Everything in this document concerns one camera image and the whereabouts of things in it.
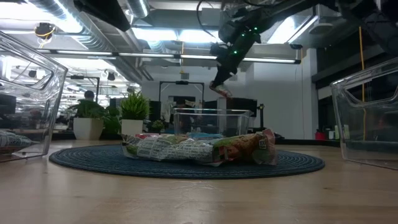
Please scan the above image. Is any spiky green plant white pot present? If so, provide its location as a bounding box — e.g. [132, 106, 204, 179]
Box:
[119, 90, 150, 136]

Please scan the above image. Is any silver blue red granola bar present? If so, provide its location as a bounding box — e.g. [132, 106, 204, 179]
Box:
[209, 80, 233, 99]

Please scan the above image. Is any small green potted plant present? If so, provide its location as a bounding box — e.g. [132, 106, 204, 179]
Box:
[150, 119, 166, 133]

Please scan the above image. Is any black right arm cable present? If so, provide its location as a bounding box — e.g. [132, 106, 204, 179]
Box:
[195, 0, 220, 39]

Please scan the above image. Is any leafy green plant white pot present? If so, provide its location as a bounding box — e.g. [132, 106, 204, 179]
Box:
[68, 98, 108, 141]

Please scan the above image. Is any clear plastic bin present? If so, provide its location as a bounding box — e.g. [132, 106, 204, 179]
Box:
[330, 57, 398, 171]
[0, 30, 68, 164]
[172, 108, 253, 139]

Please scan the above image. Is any round dark blue woven placemat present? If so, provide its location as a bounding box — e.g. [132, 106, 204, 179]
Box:
[49, 144, 326, 180]

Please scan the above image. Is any black stand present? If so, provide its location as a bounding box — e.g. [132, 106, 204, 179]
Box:
[256, 103, 266, 129]

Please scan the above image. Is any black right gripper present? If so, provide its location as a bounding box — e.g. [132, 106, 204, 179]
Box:
[210, 40, 251, 90]

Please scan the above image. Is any black camera yellow cable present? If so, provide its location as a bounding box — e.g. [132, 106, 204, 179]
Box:
[34, 21, 57, 41]

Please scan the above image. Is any long strip light bar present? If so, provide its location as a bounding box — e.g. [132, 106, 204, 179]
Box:
[35, 49, 302, 65]

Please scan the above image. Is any dark leafy green plant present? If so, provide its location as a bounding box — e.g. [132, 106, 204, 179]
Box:
[102, 105, 123, 138]

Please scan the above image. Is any green red Chewy granola bar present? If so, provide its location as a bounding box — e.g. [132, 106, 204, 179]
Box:
[213, 128, 278, 166]
[120, 133, 220, 166]

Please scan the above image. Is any black monitor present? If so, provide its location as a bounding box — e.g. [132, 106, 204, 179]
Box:
[217, 96, 258, 118]

